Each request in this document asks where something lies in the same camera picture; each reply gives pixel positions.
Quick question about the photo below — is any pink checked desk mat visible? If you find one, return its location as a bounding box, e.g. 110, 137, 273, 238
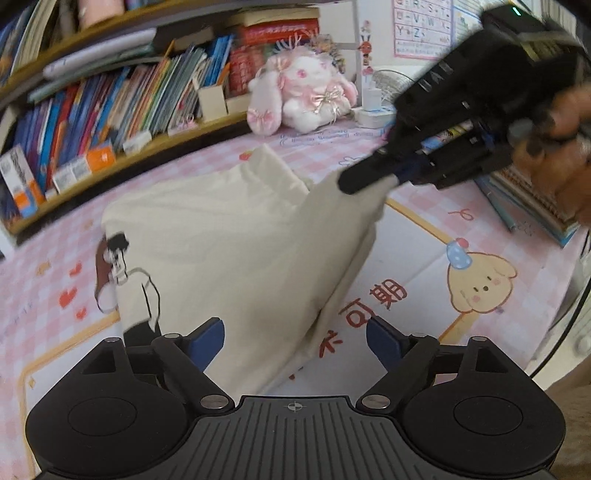
0, 108, 587, 462

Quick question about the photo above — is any white charger block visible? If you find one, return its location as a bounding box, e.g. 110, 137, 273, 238
122, 131, 154, 154

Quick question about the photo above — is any tall white orange box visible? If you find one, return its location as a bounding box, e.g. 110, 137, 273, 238
0, 144, 41, 219

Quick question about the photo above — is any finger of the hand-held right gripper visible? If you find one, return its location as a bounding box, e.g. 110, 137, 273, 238
338, 151, 419, 195

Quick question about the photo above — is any cream printed t-shirt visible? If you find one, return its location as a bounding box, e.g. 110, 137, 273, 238
99, 143, 387, 394

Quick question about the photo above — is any white mesh basket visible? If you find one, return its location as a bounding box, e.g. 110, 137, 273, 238
369, 69, 413, 108

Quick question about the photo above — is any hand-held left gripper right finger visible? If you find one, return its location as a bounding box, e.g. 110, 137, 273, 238
355, 316, 512, 412

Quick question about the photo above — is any row of colourful books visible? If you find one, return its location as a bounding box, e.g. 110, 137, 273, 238
0, 34, 232, 195

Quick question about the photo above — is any deer wall sticker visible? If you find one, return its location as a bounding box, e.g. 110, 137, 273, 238
358, 21, 378, 77

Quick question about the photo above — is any pink white plush bunny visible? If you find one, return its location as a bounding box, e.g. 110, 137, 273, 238
247, 52, 359, 137

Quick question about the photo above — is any person's right hand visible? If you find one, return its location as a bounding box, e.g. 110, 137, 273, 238
509, 85, 591, 228

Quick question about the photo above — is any cream pen holder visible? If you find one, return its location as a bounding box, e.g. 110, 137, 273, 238
198, 83, 230, 121

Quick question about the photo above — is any wooden bookshelf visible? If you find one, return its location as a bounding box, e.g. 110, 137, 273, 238
0, 0, 365, 236

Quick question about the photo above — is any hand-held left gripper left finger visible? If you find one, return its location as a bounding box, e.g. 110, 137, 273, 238
79, 316, 232, 414

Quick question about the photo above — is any stack of notebooks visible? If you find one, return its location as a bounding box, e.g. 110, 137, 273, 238
475, 164, 583, 248

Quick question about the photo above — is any flat white orange box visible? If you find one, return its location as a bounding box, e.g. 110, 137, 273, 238
51, 140, 117, 195

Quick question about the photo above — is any alphabet wall poster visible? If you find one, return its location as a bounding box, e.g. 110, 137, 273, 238
392, 0, 454, 61

